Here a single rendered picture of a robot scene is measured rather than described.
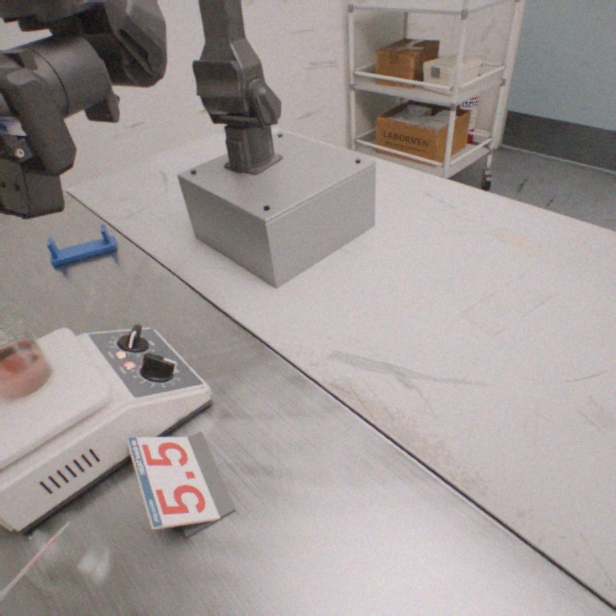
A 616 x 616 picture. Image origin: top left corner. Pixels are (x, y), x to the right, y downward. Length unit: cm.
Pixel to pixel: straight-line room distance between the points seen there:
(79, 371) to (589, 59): 298
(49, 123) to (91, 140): 160
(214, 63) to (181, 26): 145
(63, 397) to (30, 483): 7
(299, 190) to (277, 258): 9
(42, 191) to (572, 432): 50
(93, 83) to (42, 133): 13
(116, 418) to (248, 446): 12
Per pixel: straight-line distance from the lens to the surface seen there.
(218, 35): 61
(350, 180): 63
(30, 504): 45
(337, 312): 55
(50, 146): 33
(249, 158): 65
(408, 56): 252
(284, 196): 58
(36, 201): 41
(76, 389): 43
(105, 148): 195
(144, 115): 199
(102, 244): 78
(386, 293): 58
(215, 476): 43
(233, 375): 50
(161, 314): 61
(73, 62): 43
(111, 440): 44
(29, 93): 32
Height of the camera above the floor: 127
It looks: 41 degrees down
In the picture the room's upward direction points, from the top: 7 degrees counter-clockwise
